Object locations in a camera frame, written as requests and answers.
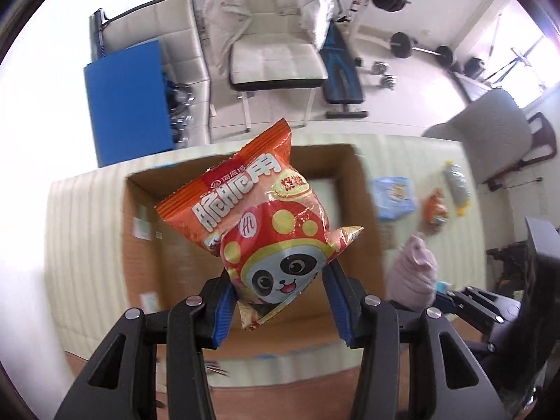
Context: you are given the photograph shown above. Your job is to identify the pink plush cloth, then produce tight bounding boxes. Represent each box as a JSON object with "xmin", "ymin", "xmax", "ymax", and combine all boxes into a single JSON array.
[{"xmin": 385, "ymin": 234, "xmax": 438, "ymax": 311}]

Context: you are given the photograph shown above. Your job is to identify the blue cartoon tissue pack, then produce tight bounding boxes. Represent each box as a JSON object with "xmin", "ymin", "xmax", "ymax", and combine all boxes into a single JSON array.
[{"xmin": 369, "ymin": 176, "xmax": 417, "ymax": 221}]

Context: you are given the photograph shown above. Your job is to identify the orange panda snack bag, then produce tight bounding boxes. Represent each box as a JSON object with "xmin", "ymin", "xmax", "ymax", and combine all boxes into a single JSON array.
[{"xmin": 156, "ymin": 119, "xmax": 363, "ymax": 330}]

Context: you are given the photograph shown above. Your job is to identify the light blue tissue packet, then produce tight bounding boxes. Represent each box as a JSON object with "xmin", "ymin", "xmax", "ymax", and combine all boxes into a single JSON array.
[{"xmin": 436, "ymin": 281, "xmax": 452, "ymax": 294}]

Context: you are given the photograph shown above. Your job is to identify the blue milk carton box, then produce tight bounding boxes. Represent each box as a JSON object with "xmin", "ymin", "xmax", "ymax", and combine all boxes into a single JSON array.
[{"xmin": 120, "ymin": 142, "xmax": 387, "ymax": 358}]

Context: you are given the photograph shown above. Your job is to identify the small orange snack bag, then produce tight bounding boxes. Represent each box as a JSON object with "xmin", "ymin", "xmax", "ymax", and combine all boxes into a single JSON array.
[{"xmin": 422, "ymin": 188, "xmax": 448, "ymax": 234}]

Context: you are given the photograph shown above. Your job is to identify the striped table cloth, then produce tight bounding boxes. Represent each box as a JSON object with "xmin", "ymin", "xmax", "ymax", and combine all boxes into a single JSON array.
[{"xmin": 45, "ymin": 135, "xmax": 471, "ymax": 390}]

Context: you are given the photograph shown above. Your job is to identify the grey upholstered chair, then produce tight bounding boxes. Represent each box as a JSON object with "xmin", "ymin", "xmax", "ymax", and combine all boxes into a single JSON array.
[{"xmin": 422, "ymin": 89, "xmax": 558, "ymax": 192}]

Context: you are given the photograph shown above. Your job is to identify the chrome dumbbell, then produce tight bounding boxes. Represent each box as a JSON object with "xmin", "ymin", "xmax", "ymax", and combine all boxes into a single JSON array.
[{"xmin": 370, "ymin": 61, "xmax": 397, "ymax": 90}]

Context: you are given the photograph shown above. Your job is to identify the blue black weight bench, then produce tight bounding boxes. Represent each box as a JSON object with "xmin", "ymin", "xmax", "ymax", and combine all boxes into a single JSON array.
[{"xmin": 320, "ymin": 21, "xmax": 368, "ymax": 119}]

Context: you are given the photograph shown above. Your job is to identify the black barbell on floor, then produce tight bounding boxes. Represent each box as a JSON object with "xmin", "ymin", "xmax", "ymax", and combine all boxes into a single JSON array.
[{"xmin": 389, "ymin": 32, "xmax": 455, "ymax": 69}]

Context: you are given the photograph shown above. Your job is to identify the white cushioned chair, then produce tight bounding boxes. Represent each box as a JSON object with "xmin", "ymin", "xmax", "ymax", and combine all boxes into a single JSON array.
[{"xmin": 205, "ymin": 0, "xmax": 336, "ymax": 133}]

